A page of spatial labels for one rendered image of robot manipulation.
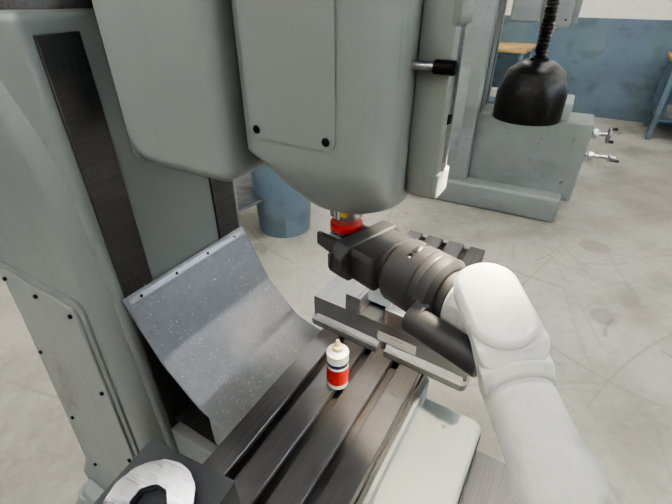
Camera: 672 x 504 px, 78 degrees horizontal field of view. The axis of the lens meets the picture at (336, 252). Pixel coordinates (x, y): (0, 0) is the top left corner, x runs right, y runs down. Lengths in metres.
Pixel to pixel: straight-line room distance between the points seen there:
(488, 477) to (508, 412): 0.59
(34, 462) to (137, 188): 1.53
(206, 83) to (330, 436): 0.56
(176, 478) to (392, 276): 0.32
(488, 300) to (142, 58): 0.47
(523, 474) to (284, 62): 0.42
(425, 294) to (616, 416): 1.83
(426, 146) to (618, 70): 6.57
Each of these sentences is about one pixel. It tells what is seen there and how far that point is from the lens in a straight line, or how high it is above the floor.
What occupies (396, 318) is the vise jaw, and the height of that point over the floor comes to 1.02.
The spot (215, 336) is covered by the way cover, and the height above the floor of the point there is 0.94.
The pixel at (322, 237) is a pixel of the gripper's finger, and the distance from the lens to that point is 0.60.
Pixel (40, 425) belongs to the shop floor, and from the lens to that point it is 2.26.
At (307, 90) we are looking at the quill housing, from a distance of 0.45.
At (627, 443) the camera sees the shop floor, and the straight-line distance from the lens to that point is 2.18.
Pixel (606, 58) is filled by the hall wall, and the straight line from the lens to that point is 7.00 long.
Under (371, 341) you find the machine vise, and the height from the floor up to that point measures 0.94.
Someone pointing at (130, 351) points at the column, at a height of 0.95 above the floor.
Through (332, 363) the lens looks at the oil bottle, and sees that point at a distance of 0.76.
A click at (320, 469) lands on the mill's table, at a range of 0.73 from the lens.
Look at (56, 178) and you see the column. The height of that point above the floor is 1.31.
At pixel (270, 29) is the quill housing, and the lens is 0.46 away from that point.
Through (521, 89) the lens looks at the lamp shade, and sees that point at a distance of 0.50.
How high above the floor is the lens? 1.55
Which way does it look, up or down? 33 degrees down
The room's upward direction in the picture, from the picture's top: straight up
